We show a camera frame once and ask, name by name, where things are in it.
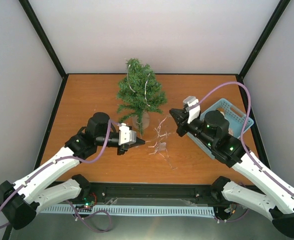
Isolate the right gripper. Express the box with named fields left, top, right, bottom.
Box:
left=170, top=108, right=215, bottom=148

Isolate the clear battery box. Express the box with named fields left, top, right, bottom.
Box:
left=155, top=142, right=167, bottom=153

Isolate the fairy light string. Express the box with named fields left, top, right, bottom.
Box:
left=125, top=63, right=179, bottom=171

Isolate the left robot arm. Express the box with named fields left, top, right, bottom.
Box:
left=0, top=112, right=145, bottom=230

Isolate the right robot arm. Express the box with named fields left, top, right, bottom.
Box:
left=169, top=108, right=294, bottom=239

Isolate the small green christmas tree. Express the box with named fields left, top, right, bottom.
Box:
left=117, top=58, right=167, bottom=135

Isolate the brown pinecone ornament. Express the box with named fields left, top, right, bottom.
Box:
left=228, top=128, right=234, bottom=136

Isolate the light blue plastic basket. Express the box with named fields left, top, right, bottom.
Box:
left=186, top=98, right=254, bottom=160

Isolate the small circuit board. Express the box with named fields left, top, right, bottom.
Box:
left=75, top=195, right=97, bottom=213

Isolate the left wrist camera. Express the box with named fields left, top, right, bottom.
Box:
left=118, top=123, right=137, bottom=145

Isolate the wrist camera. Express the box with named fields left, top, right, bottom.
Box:
left=118, top=123, right=137, bottom=145
left=183, top=96, right=201, bottom=124

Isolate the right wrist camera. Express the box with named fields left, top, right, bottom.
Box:
left=183, top=96, right=201, bottom=124

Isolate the light blue cable duct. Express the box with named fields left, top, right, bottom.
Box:
left=42, top=204, right=215, bottom=218

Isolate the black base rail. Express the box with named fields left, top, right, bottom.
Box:
left=89, top=182, right=218, bottom=206

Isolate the right back frame post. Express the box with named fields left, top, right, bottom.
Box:
left=237, top=0, right=291, bottom=83

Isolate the frame post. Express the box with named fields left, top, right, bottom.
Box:
left=18, top=0, right=67, bottom=79
left=237, top=0, right=291, bottom=83

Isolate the left back frame post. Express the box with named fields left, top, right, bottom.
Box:
left=18, top=0, right=67, bottom=79

